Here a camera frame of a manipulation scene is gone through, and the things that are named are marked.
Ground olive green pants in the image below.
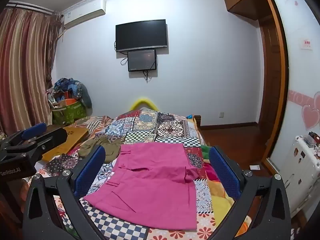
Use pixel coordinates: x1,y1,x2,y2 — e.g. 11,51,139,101
77,136,122,164

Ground yellow green plush blanket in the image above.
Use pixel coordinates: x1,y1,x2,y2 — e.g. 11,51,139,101
199,144,253,230

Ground yellow curved headboard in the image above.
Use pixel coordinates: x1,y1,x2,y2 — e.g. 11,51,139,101
128,96,161,112

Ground pile of clothes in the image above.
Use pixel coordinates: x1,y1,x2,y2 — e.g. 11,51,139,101
46,78,93,113

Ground wooden door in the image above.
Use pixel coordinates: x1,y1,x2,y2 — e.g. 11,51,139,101
257,15,286,137

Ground patchwork quilt bed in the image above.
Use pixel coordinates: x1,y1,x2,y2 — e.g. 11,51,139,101
22,109,253,240

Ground green cardboard box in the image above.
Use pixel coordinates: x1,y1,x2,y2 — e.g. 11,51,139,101
52,99,88,126

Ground striped curtain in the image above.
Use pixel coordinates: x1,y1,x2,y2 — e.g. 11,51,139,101
0,5,62,136

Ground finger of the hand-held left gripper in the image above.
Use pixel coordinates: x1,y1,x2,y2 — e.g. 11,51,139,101
6,127,68,156
0,122,48,149

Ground small black wall monitor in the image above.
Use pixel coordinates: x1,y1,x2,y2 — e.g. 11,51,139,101
127,49,157,72

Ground wooden board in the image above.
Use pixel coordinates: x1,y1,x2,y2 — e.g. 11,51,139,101
41,125,89,163

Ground white sliding wardrobe door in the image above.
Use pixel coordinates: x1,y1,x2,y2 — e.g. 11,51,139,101
269,0,320,175

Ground white air conditioner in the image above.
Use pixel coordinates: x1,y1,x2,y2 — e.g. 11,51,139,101
61,0,107,29

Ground pink pants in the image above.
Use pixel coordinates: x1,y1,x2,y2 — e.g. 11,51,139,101
84,142,200,230

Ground wooden bed frame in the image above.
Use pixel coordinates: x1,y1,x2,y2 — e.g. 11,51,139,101
193,115,208,146

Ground large black wall television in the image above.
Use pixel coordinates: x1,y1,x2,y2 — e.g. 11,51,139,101
115,19,168,53

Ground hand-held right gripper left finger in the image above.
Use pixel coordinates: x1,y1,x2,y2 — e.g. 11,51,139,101
22,145,107,240

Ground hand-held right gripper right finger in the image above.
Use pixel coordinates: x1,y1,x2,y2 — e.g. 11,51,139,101
209,145,292,240

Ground white small cabinet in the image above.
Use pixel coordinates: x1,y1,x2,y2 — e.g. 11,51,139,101
273,134,320,214

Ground pink heart sticker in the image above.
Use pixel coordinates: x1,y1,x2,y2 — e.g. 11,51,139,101
301,102,320,131

